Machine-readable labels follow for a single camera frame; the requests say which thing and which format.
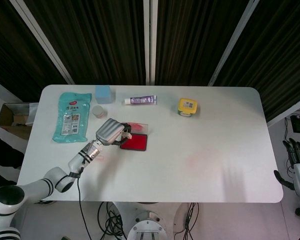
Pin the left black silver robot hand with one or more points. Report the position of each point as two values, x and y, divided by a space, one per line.
110 131

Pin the small red white stamp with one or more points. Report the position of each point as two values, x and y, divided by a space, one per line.
127 136

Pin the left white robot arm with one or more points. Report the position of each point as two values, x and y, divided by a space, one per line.
40 186

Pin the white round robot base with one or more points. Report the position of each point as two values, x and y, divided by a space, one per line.
147 227

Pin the small round white-lid jar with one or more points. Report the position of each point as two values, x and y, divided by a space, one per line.
99 111

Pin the red ink pad clear lid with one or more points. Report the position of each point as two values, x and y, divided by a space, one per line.
137 142

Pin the light blue box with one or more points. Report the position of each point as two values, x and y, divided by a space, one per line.
103 95

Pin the teal snack bag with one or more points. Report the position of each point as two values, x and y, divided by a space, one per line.
71 117

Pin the purple white tube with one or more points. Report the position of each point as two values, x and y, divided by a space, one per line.
142 100

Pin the yellow lid container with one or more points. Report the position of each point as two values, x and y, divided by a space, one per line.
188 105

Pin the dark pleated curtain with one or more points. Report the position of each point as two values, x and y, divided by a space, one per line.
195 37
10 50
277 55
97 37

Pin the brown cardboard box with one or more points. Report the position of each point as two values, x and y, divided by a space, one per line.
7 117

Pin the white partition post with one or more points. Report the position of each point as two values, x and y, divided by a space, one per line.
42 40
150 42
232 42

